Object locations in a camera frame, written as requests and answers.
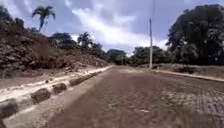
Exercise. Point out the overgrown earth bank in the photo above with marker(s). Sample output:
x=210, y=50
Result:
x=33, y=53

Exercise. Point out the pale pole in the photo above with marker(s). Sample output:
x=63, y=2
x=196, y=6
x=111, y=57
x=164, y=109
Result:
x=150, y=43

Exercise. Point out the grass verge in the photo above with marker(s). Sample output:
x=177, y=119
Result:
x=200, y=69

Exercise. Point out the group of dark trees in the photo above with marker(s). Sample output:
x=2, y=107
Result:
x=200, y=36

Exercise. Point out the palm tree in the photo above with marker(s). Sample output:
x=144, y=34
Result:
x=84, y=39
x=43, y=13

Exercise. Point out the pale concrete kerb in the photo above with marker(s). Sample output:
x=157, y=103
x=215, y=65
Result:
x=193, y=76
x=40, y=95

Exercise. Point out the brown cobbled road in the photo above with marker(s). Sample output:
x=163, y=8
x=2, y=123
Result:
x=133, y=100

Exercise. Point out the dusty pavement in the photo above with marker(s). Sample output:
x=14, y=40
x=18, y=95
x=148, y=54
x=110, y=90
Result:
x=20, y=80

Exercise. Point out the dark green tree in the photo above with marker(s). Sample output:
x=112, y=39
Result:
x=63, y=38

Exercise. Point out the row of trees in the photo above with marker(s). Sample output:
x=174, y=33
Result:
x=133, y=56

